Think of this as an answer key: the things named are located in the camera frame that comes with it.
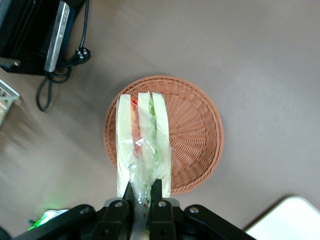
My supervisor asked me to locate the black machine with silver bar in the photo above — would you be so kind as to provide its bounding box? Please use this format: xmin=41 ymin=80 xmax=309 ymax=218
xmin=0 ymin=0 xmax=87 ymax=76

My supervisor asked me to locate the triangle sandwich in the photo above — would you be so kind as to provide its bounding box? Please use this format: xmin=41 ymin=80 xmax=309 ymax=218
xmin=115 ymin=91 xmax=173 ymax=240

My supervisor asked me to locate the beige plastic tray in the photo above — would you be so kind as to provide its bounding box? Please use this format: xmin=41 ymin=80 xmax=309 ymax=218
xmin=244 ymin=196 xmax=320 ymax=240

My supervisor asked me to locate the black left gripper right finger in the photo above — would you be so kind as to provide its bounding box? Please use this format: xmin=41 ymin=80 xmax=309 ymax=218
xmin=149 ymin=179 xmax=177 ymax=240

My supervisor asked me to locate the round brown wicker basket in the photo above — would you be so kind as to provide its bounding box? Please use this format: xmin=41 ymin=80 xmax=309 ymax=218
xmin=103 ymin=75 xmax=225 ymax=196

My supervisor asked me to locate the black power cable with plug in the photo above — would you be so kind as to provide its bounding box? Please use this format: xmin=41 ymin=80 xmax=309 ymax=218
xmin=35 ymin=0 xmax=92 ymax=113

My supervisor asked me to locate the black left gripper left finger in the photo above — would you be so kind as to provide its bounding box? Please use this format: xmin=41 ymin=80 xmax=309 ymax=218
xmin=93 ymin=180 xmax=137 ymax=240

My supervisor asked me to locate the bagged bread roll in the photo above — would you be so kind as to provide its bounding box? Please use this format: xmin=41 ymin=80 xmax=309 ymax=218
xmin=0 ymin=98 xmax=12 ymax=126

